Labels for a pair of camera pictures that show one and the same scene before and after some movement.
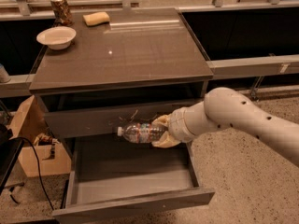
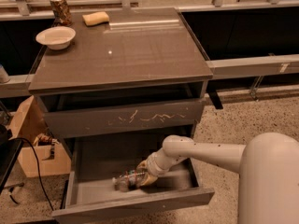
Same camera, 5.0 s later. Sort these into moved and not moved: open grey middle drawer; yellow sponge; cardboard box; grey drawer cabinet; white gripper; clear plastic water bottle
Moved: white gripper; clear plastic water bottle
Not moved: cardboard box; open grey middle drawer; grey drawer cabinet; yellow sponge
